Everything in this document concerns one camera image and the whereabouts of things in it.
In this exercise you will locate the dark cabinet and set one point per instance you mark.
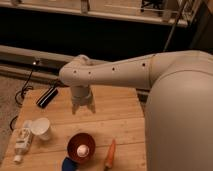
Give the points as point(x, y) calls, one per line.
point(203, 27)

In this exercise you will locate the white egg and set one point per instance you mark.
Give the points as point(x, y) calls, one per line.
point(82, 150)

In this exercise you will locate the orange carrot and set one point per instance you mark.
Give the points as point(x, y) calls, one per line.
point(108, 164)

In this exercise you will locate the metal pole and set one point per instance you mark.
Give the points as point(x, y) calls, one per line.
point(178, 15)

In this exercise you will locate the blue round object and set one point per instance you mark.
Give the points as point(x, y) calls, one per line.
point(69, 165)

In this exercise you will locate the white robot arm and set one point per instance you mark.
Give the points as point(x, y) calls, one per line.
point(179, 107)

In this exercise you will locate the grey metal rail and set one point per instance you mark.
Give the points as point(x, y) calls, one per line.
point(26, 57)

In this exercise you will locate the white paper cup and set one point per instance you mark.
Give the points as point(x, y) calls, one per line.
point(41, 128)

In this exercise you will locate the red bowl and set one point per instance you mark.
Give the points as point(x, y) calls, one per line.
point(75, 142)

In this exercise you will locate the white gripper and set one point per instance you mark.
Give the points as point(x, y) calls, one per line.
point(81, 96)

